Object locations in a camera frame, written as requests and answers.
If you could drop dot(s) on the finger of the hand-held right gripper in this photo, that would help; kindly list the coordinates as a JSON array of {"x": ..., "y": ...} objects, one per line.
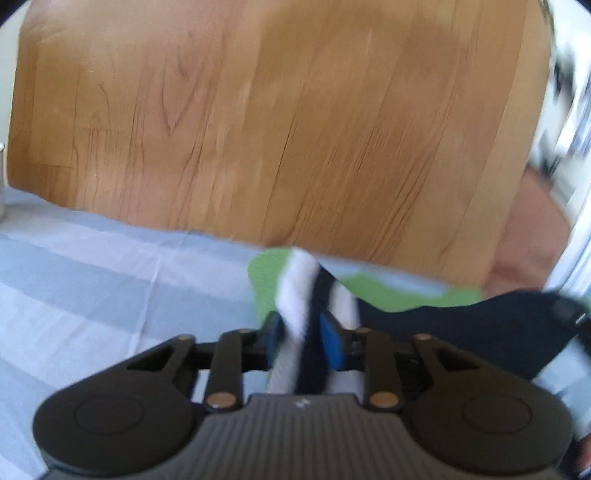
[{"x": 575, "y": 314}]

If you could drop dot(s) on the wood-pattern vinyl sheet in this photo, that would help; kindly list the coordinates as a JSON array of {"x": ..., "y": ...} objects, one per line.
[{"x": 277, "y": 115}]

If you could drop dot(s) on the navy sweater with green trim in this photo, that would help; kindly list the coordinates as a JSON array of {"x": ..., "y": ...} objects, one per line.
[{"x": 485, "y": 332}]

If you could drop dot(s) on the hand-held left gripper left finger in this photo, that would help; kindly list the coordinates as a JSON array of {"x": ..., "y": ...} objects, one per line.
[{"x": 274, "y": 339}]

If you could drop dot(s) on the striped light blue bedsheet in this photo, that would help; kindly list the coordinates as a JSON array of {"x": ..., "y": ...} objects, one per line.
[{"x": 92, "y": 277}]

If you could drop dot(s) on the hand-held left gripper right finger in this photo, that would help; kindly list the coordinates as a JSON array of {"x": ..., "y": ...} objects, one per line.
[{"x": 331, "y": 339}]

